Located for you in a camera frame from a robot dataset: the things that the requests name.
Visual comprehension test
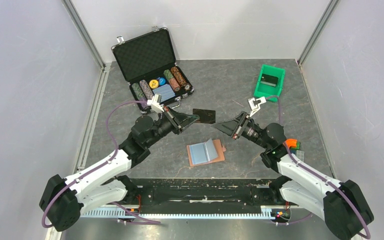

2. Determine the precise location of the colourful toy block set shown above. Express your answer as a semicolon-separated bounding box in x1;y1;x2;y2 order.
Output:
285;138;305;161

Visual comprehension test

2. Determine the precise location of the blue playing card deck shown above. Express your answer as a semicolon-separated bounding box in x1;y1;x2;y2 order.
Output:
153;84;176;103

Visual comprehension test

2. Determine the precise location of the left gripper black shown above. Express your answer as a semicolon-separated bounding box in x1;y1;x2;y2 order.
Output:
145;105;200;148

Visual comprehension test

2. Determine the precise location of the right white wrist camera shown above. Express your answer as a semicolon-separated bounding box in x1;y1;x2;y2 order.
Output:
248;96;267;118

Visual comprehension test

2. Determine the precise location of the orange brown chip row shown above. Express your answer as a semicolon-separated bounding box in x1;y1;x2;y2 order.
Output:
170;66;192;91

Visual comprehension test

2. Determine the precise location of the blue dealer button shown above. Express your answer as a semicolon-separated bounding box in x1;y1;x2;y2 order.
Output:
157;77;166;86

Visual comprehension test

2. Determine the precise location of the tan leather card holder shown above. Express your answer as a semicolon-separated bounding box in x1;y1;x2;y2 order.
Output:
186;138;226;167

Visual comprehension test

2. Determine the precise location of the black poker chip case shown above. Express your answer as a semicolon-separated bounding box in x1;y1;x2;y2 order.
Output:
111;26;195;115

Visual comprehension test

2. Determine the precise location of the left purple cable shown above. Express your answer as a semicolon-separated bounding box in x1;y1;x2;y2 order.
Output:
41;99;161;229

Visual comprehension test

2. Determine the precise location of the purple cable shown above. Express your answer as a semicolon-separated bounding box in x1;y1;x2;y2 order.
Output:
265;95;372;240
41;99;161;229

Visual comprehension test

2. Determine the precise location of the purple poker chip row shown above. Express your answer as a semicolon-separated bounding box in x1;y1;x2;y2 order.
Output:
139;79;154;100

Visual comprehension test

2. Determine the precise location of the green red chip row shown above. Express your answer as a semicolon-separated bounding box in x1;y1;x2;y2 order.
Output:
163;69;181;92

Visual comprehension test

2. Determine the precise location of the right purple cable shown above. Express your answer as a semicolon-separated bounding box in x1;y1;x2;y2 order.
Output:
265;95;372;240

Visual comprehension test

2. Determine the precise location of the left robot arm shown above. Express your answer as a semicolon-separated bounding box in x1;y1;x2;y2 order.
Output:
39;107;199;232

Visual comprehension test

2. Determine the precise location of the green poker chip row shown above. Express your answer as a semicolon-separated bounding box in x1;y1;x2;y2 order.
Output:
131;83;147;101

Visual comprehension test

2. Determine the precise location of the black credit card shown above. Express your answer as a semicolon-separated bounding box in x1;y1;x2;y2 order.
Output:
192;108;216;124

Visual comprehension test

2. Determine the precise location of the yellow dealer button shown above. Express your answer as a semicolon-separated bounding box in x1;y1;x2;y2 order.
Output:
148;79;160;89

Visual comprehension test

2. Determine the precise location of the black card in bin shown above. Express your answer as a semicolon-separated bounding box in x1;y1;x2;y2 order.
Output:
260;74;279;87

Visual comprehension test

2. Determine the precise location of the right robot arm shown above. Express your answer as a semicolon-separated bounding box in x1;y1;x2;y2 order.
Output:
212;112;374;240

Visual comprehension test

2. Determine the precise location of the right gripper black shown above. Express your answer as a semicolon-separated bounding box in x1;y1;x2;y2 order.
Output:
212;111;270;150

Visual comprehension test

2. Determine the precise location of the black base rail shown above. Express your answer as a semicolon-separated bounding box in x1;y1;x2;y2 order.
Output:
104;177;302;221

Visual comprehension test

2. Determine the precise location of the green plastic bin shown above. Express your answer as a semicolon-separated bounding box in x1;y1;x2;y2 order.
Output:
253;64;286;98

